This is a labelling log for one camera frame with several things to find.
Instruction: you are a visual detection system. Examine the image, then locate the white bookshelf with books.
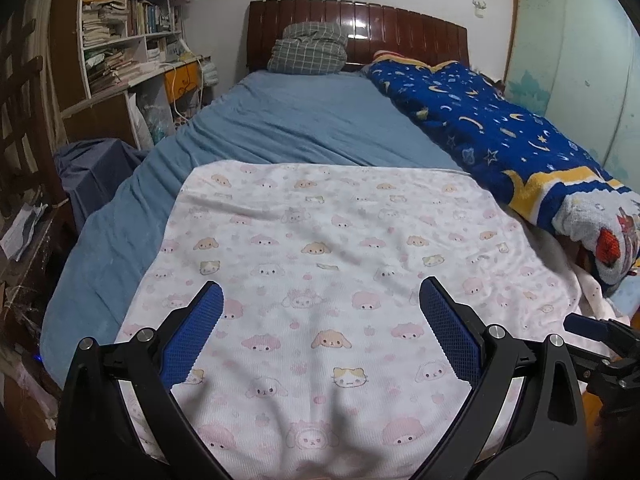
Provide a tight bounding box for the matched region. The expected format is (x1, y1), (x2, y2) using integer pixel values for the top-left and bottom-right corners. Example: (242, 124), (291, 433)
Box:
(50, 0), (211, 151)

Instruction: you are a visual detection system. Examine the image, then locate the teal sliding wardrobe door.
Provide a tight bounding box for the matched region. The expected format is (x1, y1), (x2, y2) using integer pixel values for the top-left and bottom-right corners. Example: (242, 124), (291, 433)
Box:
(502, 0), (640, 196)

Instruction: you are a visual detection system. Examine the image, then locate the grey checked pillow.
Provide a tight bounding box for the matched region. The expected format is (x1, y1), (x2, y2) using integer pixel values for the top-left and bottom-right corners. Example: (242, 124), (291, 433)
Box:
(266, 22), (349, 76)

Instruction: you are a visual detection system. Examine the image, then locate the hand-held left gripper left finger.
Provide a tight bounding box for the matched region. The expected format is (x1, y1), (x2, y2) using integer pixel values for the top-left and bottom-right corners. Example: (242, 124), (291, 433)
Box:
(59, 280), (236, 480)

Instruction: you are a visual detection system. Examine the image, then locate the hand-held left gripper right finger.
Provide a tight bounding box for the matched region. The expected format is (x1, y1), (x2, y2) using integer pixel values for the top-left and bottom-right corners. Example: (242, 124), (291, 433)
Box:
(415, 276), (588, 480)

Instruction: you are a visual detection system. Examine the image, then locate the stack of loose papers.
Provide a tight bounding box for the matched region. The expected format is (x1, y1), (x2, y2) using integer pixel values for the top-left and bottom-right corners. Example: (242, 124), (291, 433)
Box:
(0, 202), (51, 261)

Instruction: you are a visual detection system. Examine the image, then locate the orange cabinet door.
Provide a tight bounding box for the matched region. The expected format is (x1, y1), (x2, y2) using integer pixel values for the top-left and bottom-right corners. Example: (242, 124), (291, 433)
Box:
(164, 60), (203, 111)

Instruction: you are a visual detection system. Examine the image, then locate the blue cloth cover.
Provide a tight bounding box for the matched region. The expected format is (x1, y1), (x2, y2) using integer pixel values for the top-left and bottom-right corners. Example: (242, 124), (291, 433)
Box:
(54, 138), (151, 231)

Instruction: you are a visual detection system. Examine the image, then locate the white power cable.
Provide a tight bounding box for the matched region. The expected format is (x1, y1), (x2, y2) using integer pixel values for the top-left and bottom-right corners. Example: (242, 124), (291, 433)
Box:
(172, 55), (207, 126)

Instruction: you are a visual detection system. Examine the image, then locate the white animal print blanket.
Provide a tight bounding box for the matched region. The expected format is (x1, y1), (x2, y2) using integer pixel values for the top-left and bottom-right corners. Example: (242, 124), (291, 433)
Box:
(112, 160), (631, 480)

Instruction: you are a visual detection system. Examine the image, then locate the clear plastic bag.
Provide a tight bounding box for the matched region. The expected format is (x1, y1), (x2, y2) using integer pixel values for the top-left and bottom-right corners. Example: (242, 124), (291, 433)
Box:
(127, 90), (176, 148)

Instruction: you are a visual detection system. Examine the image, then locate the dark wooden headboard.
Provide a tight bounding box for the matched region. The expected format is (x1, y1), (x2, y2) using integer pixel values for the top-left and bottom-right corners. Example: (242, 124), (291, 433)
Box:
(246, 0), (469, 73)

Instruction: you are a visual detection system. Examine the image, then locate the blue bed sheet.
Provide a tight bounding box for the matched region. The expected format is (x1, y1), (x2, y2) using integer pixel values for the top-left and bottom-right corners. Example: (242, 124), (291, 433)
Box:
(39, 69), (476, 376)

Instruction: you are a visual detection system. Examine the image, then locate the blue star print blanket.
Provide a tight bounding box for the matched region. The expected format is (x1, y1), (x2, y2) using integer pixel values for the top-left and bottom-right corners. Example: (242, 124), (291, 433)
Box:
(362, 50), (640, 296)

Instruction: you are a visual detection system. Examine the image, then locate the dark wooden chair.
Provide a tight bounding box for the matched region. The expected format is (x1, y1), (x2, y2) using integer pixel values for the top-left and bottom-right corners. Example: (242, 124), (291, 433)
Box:
(0, 15), (66, 211)

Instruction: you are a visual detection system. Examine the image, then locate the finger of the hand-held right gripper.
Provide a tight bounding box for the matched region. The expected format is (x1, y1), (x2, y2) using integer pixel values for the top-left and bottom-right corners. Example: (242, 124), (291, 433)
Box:
(564, 313), (640, 361)
(575, 352), (640, 398)

